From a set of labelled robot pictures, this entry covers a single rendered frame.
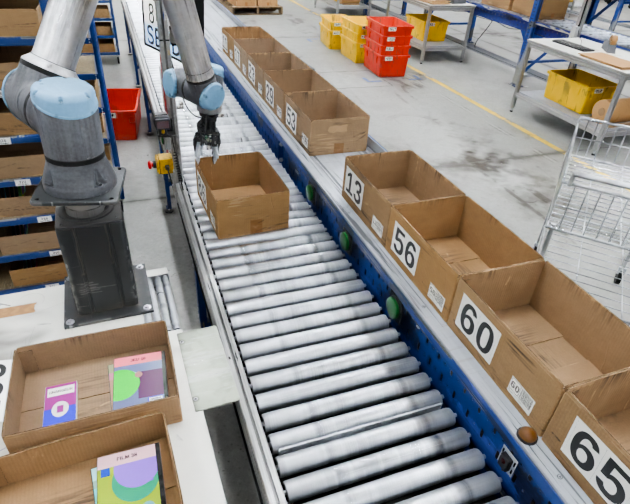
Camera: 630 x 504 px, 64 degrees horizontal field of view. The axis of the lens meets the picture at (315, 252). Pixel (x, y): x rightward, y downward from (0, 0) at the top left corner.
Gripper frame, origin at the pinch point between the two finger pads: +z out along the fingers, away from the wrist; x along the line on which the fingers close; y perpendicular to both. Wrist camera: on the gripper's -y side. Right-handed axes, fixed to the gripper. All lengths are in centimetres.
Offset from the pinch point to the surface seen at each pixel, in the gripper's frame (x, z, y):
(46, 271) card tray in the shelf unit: -68, 87, -56
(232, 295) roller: 0, 25, 53
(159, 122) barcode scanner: -15.1, -6.8, -21.8
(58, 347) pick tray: -51, 23, 71
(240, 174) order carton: 19.6, 15.6, -19.9
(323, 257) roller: 38, 21, 41
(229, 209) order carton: 5.7, 11.2, 19.5
